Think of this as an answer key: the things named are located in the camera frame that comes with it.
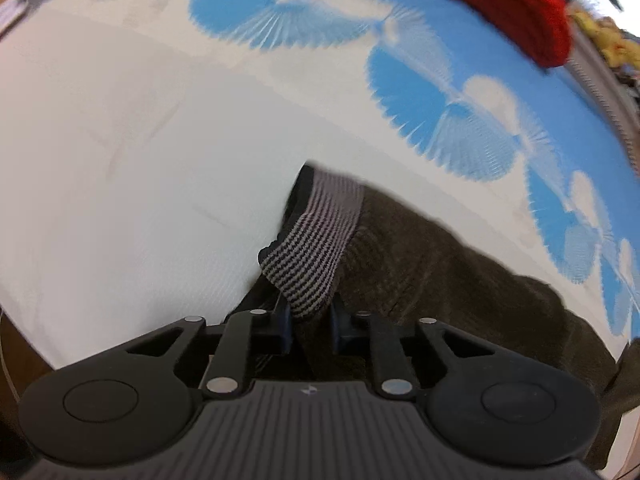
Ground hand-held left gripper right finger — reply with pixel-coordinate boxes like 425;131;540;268
328;299;502;402

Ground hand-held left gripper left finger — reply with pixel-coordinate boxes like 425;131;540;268
125;305;294;402

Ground dark brown corduroy pants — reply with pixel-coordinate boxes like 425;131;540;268
257;162;640;472

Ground blue leaf print bed sheet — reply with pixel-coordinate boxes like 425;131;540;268
0;0;640;367

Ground red folded blanket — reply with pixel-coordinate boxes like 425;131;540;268
384;0;574;69

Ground yellow bear plush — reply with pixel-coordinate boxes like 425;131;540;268
570;9;640;70

